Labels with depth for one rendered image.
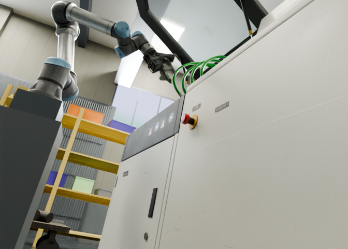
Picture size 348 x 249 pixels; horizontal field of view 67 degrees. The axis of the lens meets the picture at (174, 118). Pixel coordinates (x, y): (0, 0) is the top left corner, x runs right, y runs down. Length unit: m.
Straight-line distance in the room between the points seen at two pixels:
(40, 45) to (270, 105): 7.75
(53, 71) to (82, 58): 6.63
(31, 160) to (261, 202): 0.86
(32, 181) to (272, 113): 0.88
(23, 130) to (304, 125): 0.98
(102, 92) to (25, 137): 6.42
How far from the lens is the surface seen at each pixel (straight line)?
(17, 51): 8.07
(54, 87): 1.31
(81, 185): 4.56
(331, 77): 0.53
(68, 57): 1.56
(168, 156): 0.95
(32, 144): 1.15
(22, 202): 1.13
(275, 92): 0.60
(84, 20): 1.54
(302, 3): 0.69
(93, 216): 6.81
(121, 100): 7.49
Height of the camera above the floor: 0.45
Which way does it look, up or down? 24 degrees up
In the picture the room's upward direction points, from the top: 11 degrees clockwise
